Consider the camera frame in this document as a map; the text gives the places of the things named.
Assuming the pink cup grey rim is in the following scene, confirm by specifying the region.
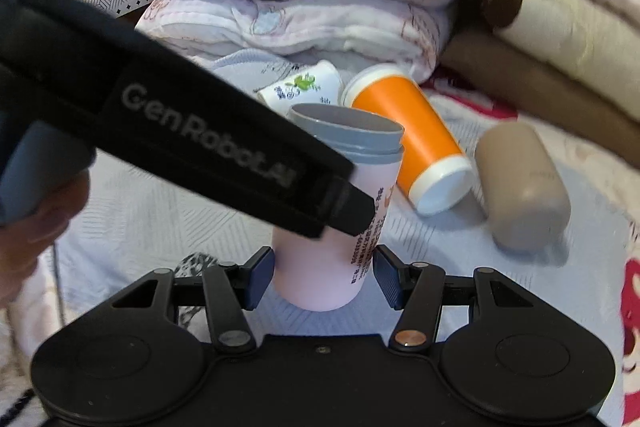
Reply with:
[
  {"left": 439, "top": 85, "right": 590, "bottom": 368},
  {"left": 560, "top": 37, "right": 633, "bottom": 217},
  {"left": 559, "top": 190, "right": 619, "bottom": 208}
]
[{"left": 272, "top": 103, "right": 404, "bottom": 312}]

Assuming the orange white paper cup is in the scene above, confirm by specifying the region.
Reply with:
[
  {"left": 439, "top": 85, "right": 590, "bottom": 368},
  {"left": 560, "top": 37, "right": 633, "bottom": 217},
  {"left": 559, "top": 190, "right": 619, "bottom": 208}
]
[{"left": 342, "top": 64, "right": 474, "bottom": 216}]

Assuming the white cartoon paper cup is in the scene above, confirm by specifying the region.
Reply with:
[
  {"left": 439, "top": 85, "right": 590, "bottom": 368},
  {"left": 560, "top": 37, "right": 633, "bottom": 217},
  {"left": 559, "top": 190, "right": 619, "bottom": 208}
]
[{"left": 257, "top": 61, "right": 343, "bottom": 116}]

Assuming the brown paper cup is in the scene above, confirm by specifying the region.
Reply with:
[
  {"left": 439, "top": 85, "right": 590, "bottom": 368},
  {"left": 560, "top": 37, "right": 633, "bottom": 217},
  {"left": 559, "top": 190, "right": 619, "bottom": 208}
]
[{"left": 474, "top": 121, "right": 572, "bottom": 251}]

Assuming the person left hand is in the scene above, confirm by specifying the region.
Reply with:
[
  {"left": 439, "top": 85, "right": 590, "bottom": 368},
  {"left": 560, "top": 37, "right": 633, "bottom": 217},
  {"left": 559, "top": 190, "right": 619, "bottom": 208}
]
[{"left": 0, "top": 170, "right": 90, "bottom": 309}]

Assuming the light blue striped cloth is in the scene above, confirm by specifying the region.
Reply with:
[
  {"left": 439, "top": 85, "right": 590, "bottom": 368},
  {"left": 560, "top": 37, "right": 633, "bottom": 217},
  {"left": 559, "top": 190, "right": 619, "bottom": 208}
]
[{"left": 49, "top": 48, "right": 632, "bottom": 427}]

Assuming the lower lilac folded quilt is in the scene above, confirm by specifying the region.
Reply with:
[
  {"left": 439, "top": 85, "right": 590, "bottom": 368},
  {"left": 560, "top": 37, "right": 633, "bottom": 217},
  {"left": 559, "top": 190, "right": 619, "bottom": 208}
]
[{"left": 137, "top": 0, "right": 452, "bottom": 81}]

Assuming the cartoon bear bed sheet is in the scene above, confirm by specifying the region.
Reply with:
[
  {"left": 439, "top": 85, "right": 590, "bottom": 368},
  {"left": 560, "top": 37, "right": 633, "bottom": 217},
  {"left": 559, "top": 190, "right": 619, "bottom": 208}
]
[{"left": 0, "top": 76, "right": 640, "bottom": 427}]

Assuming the brown pillow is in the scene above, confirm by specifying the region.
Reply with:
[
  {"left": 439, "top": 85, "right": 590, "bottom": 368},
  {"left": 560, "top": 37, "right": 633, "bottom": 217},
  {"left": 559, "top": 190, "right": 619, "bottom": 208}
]
[{"left": 439, "top": 30, "right": 640, "bottom": 167}]

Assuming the cream fleece blanket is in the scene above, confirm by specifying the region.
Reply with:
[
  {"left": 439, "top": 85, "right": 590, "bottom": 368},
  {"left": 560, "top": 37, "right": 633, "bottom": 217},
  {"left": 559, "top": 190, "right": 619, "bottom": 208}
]
[{"left": 485, "top": 0, "right": 639, "bottom": 120}]

